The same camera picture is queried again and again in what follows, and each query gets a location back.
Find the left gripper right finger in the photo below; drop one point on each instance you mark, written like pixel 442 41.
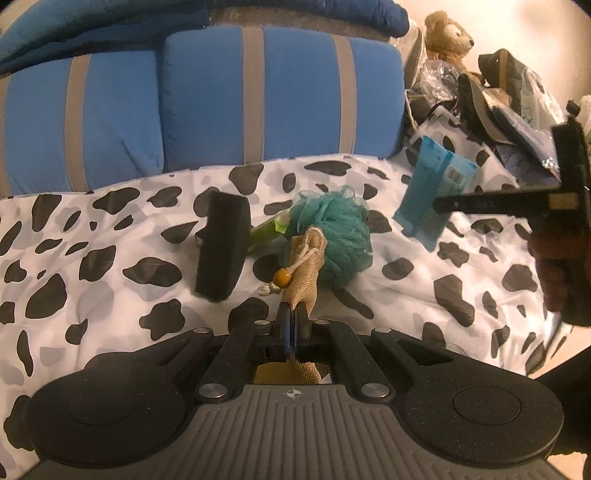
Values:
pixel 350 363

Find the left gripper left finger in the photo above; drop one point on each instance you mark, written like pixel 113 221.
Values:
pixel 251 342

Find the tan drawstring pouch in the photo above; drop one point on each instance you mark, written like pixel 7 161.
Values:
pixel 299 283

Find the black foam block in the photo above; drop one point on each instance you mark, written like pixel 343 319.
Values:
pixel 223 247

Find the teal mesh bath loofah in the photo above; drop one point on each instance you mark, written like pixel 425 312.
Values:
pixel 342 216

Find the blue tissue packet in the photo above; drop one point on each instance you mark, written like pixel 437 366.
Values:
pixel 438 172

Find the person right hand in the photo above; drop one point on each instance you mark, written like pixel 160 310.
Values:
pixel 545 246

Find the clutter pile of bags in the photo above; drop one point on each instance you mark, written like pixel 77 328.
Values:
pixel 513 111

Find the cow print blanket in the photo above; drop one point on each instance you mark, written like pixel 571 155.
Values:
pixel 113 270

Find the brown teddy bear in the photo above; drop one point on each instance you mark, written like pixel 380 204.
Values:
pixel 448 41

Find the blue striped right cushion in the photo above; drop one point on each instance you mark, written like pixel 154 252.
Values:
pixel 237 95

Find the dark blue pillow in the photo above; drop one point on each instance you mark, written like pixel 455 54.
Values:
pixel 49 30

